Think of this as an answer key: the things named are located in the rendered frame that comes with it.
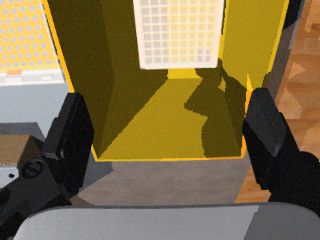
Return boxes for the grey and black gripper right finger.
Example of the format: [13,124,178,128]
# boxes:
[242,88,320,218]

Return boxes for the yellow open-top bin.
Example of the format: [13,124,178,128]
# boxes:
[43,0,289,161]

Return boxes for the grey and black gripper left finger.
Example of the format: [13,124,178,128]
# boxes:
[0,92,94,240]

